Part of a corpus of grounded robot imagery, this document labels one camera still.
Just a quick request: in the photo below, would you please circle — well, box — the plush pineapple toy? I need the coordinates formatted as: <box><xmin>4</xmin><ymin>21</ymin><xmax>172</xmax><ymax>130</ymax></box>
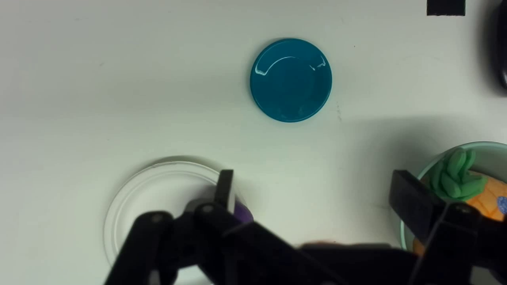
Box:
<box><xmin>412</xmin><ymin>147</ymin><xmax>507</xmax><ymax>256</ymax></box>

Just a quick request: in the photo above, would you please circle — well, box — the purple toy piece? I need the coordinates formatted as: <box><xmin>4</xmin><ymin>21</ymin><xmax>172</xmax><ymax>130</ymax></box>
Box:
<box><xmin>234</xmin><ymin>198</ymin><xmax>254</xmax><ymax>223</ymax></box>

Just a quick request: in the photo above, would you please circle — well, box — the black tape square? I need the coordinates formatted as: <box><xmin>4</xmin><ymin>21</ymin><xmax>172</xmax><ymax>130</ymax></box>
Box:
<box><xmin>427</xmin><ymin>0</ymin><xmax>466</xmax><ymax>16</ymax></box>

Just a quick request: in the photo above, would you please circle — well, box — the white paper plate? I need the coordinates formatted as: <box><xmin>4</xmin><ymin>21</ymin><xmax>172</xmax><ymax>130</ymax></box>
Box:
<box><xmin>103</xmin><ymin>160</ymin><xmax>222</xmax><ymax>285</ymax></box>

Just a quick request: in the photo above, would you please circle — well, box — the teal round plate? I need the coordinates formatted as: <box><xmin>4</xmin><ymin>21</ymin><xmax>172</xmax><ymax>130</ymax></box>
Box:
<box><xmin>250</xmin><ymin>38</ymin><xmax>333</xmax><ymax>123</ymax></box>

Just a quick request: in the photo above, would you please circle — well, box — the pale green bowl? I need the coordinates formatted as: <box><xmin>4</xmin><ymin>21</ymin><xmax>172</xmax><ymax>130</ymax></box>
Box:
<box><xmin>399</xmin><ymin>141</ymin><xmax>507</xmax><ymax>285</ymax></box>

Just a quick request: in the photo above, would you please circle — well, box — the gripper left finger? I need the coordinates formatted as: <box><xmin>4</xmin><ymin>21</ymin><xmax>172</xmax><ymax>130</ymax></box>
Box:
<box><xmin>104</xmin><ymin>169</ymin><xmax>341</xmax><ymax>285</ymax></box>

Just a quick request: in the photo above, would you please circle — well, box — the black rounded object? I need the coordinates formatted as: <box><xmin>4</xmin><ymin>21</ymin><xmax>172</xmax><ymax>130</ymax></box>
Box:
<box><xmin>491</xmin><ymin>0</ymin><xmax>507</xmax><ymax>93</ymax></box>

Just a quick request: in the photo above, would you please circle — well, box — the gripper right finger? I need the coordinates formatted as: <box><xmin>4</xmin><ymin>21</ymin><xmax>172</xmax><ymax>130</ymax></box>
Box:
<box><xmin>389</xmin><ymin>169</ymin><xmax>507</xmax><ymax>285</ymax></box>

